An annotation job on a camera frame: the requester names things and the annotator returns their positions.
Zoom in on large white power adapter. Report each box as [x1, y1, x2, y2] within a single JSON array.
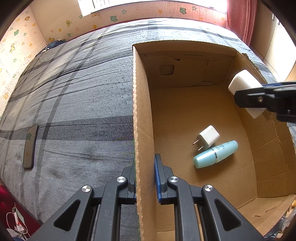
[[228, 69, 265, 119]]

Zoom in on brown cardboard box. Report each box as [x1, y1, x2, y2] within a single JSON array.
[[133, 41, 295, 240]]

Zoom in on beige wardrobe cabinet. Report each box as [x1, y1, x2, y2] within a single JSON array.
[[250, 1, 295, 82]]

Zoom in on mint green cosmetic bottle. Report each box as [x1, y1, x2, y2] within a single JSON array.
[[193, 141, 238, 169]]

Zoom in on small white charger plug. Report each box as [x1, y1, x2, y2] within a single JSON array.
[[193, 125, 220, 151]]

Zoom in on red curtain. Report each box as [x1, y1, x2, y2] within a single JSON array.
[[226, 0, 258, 46]]

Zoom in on black smartphone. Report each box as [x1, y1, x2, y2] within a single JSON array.
[[23, 125, 39, 169]]

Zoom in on grey plaid bed cover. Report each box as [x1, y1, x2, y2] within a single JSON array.
[[1, 19, 275, 240]]

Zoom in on dark blue cloth bundle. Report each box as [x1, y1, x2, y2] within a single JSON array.
[[42, 40, 66, 52]]

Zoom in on white cable with tag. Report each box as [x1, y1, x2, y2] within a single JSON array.
[[5, 203, 31, 239]]

